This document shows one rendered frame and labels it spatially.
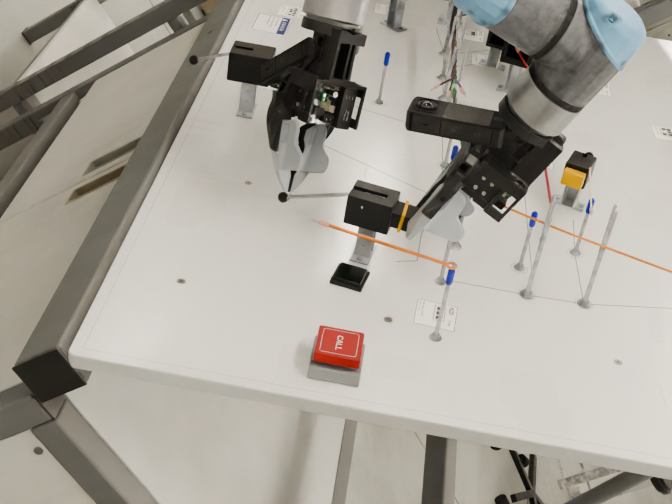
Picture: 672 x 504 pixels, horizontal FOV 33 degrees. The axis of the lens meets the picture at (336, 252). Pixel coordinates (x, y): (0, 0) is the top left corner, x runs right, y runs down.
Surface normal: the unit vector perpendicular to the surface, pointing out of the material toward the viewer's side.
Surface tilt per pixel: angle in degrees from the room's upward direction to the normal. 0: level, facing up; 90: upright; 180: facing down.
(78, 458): 90
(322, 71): 119
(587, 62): 91
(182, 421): 0
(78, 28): 0
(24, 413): 90
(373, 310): 52
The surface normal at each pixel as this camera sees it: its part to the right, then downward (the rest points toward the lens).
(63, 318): -0.50, -0.75
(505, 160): -0.29, 0.51
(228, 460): 0.86, -0.36
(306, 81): -0.83, -0.05
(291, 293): 0.14, -0.81
